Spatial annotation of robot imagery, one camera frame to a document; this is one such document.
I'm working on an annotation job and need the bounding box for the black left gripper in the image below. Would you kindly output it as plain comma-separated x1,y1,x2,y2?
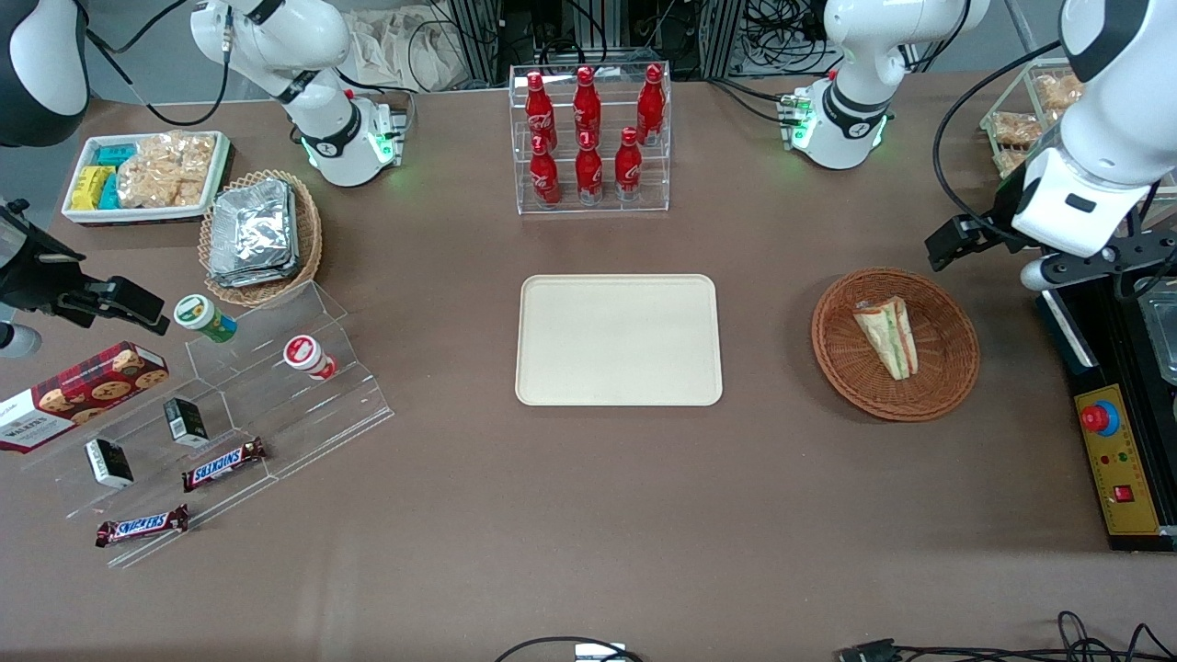
924,177,1029,273

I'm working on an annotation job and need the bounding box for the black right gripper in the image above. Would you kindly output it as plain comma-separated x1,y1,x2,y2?
0,198,172,336

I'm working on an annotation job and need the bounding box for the triangle sandwich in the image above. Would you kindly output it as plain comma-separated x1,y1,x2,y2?
851,296,920,382

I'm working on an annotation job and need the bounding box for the round brown wicker basket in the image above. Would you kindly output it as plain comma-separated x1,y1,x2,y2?
811,267,981,423

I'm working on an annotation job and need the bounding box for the white rectangular snack tray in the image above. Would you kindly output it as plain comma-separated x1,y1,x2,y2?
61,130,233,227

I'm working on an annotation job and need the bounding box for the oval light wicker basket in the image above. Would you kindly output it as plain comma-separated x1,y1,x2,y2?
198,168,325,309

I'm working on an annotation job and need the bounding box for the beige plastic tray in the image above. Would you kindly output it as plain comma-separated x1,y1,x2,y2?
515,273,725,407

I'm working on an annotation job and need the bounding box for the red tartan cookie box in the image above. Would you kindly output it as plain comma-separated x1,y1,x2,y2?
0,340,171,454

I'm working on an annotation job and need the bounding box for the white right wrist cylinder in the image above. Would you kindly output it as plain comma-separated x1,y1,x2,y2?
0,321,43,360

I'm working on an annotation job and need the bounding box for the green lidded snack cup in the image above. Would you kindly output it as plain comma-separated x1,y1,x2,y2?
173,293,239,345

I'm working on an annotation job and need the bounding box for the yellow snack packet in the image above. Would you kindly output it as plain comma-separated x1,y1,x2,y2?
70,165,117,211

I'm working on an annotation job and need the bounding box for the small black box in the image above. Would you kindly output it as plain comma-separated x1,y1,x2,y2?
163,395,211,450
84,437,136,491

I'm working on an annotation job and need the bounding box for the clear bag of rice crackers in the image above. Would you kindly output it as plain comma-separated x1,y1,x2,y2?
116,131,218,211

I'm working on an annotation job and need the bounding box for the silver foil packs stack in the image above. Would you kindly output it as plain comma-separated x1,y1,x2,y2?
208,178,302,289

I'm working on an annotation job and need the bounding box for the brown chocolate bar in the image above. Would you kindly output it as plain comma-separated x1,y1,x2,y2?
95,503,191,550
180,437,269,494

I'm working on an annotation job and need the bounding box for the red lidded snack cup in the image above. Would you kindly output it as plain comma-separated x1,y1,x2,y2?
282,335,338,382

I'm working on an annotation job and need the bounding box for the red emergency stop button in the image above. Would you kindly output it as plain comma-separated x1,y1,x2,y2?
1080,401,1122,439

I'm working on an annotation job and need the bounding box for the metal container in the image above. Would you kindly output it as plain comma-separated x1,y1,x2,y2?
1138,292,1177,389

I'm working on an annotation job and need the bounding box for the clear acrylic stepped display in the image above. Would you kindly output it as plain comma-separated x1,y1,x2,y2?
17,280,397,570

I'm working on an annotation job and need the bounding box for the black yellow control box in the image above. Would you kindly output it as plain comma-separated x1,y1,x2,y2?
1036,274,1177,554

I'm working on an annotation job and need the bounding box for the red cola bottle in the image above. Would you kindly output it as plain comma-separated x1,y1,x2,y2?
613,126,644,202
636,63,667,147
529,134,563,209
572,65,603,148
524,71,557,154
575,131,605,206

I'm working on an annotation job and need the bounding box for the clear acrylic bottle rack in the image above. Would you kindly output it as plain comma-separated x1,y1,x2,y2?
509,62,673,216

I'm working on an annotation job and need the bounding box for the beige cloth bag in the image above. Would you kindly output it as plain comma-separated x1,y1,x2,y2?
342,7,465,95

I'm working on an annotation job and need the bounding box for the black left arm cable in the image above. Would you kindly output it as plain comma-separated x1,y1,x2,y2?
931,40,1066,251

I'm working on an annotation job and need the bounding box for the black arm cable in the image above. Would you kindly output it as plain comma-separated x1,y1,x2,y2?
931,40,1066,251
81,0,233,129

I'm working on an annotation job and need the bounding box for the wire rack basket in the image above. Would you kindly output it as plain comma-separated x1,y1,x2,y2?
978,56,1088,181

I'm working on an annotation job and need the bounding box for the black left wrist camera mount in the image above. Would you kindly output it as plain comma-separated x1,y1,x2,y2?
1021,230,1177,297

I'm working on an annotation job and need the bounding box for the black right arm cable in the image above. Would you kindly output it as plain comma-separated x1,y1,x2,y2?
81,0,233,129

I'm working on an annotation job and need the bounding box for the black cable bundle with connector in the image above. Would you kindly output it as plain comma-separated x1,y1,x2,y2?
835,610,1177,662

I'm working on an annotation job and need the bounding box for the black cable with white plug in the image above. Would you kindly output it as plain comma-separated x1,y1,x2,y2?
495,635,646,662

